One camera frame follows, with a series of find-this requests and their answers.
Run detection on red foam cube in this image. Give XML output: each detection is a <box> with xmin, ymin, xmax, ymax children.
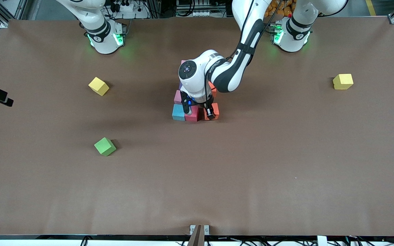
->
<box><xmin>184</xmin><ymin>107</ymin><xmax>203</xmax><ymax>123</ymax></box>

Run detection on blue foam cube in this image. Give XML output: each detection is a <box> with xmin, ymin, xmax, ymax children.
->
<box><xmin>172</xmin><ymin>104</ymin><xmax>186</xmax><ymax>122</ymax></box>

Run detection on large table cover sheet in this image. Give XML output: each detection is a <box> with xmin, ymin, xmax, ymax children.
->
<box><xmin>0</xmin><ymin>16</ymin><xmax>394</xmax><ymax>237</ymax></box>

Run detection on grey electronics rack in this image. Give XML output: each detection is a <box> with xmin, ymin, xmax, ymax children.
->
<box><xmin>176</xmin><ymin>0</ymin><xmax>211</xmax><ymax>17</ymax></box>

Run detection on yellow foam cube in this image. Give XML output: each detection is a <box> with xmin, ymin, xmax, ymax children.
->
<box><xmin>88</xmin><ymin>77</ymin><xmax>110</xmax><ymax>96</ymax></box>
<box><xmin>332</xmin><ymin>74</ymin><xmax>354</xmax><ymax>90</ymax></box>

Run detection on green foam cube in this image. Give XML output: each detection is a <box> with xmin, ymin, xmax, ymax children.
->
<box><xmin>94</xmin><ymin>137</ymin><xmax>117</xmax><ymax>157</ymax></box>

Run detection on white power strip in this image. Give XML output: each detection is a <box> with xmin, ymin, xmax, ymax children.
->
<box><xmin>110</xmin><ymin>0</ymin><xmax>149</xmax><ymax>19</ymax></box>

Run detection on orange lumpy bag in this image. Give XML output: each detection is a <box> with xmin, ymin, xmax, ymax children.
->
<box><xmin>265</xmin><ymin>0</ymin><xmax>295</xmax><ymax>18</ymax></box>

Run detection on small white bracket plates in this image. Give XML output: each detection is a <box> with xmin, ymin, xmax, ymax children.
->
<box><xmin>189</xmin><ymin>224</ymin><xmax>210</xmax><ymax>236</ymax></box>

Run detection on brown camera mount post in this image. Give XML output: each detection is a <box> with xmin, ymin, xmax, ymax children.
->
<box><xmin>187</xmin><ymin>224</ymin><xmax>202</xmax><ymax>246</ymax></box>

